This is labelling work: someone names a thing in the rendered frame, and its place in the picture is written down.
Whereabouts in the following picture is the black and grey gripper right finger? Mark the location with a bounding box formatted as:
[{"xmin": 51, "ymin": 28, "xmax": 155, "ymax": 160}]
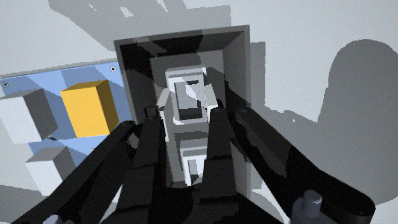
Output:
[{"xmin": 196, "ymin": 83, "xmax": 376, "ymax": 224}]

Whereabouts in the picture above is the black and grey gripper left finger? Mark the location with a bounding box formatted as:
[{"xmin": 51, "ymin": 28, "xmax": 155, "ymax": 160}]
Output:
[{"xmin": 11, "ymin": 88, "xmax": 174, "ymax": 224}]

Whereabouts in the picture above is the yellow block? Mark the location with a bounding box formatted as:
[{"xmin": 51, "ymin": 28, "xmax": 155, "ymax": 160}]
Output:
[{"xmin": 60, "ymin": 79, "xmax": 119, "ymax": 138}]

